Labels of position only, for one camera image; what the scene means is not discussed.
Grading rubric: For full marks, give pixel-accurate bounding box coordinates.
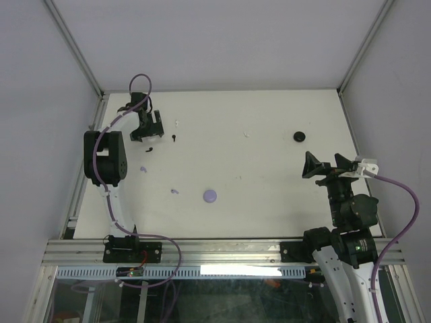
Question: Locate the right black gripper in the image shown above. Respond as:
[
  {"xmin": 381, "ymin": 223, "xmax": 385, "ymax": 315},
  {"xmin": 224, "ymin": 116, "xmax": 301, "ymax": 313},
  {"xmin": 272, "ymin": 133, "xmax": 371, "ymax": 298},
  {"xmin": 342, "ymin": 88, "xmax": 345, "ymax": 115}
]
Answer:
[{"xmin": 302, "ymin": 150, "xmax": 359, "ymax": 225}]

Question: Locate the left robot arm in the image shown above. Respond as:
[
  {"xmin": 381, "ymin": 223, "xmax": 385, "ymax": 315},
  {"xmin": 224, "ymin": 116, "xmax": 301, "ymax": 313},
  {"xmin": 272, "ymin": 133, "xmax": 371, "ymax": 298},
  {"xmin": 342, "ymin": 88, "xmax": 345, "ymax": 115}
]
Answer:
[{"xmin": 84, "ymin": 92, "xmax": 164, "ymax": 238}]

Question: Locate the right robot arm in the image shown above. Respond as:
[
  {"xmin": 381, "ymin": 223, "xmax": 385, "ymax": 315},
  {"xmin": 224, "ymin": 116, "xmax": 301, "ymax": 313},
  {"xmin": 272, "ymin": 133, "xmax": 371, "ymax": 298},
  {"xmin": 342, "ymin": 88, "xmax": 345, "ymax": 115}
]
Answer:
[{"xmin": 301, "ymin": 152, "xmax": 388, "ymax": 322}]

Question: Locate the black earbud case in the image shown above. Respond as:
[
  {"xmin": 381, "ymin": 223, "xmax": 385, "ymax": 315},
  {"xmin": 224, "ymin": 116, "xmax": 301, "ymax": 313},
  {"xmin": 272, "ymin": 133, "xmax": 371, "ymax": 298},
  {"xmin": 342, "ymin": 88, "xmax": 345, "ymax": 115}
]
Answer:
[{"xmin": 293, "ymin": 131, "xmax": 306, "ymax": 143}]

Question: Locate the purple earbud case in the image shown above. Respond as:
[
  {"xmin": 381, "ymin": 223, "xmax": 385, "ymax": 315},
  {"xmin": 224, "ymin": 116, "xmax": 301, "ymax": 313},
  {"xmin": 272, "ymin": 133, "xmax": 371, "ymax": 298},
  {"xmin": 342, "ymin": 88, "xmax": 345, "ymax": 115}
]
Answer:
[{"xmin": 203, "ymin": 189, "xmax": 218, "ymax": 203}]

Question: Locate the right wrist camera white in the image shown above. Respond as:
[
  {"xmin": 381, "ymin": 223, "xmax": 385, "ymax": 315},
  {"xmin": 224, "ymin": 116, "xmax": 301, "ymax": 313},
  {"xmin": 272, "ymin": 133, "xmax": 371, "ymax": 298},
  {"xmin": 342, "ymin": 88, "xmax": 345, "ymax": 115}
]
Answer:
[{"xmin": 339, "ymin": 156, "xmax": 379, "ymax": 178}]

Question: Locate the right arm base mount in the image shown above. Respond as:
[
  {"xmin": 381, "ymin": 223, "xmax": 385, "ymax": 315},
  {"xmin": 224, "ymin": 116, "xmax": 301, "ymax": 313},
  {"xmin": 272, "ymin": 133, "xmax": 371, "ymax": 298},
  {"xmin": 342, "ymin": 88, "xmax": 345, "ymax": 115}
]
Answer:
[{"xmin": 279, "ymin": 240, "xmax": 314, "ymax": 264}]

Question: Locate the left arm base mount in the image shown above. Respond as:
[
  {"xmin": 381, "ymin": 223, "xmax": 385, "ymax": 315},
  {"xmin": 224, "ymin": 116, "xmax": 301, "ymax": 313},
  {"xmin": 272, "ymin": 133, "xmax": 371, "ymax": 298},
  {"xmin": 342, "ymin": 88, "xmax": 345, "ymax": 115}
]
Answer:
[{"xmin": 102, "ymin": 236, "xmax": 162, "ymax": 264}]

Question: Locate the slotted cable duct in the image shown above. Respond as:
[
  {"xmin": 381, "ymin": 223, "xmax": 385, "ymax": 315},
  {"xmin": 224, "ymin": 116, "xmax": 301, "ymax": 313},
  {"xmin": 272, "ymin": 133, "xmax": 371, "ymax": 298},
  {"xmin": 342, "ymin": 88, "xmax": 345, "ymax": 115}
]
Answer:
[{"xmin": 57, "ymin": 264, "xmax": 306, "ymax": 281}]

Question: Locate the aluminium front rail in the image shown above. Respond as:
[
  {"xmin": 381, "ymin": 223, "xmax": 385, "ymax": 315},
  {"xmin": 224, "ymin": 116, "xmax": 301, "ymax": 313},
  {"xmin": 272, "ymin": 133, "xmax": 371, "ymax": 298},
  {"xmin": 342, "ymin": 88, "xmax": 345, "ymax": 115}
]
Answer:
[{"xmin": 42, "ymin": 238, "xmax": 405, "ymax": 268}]

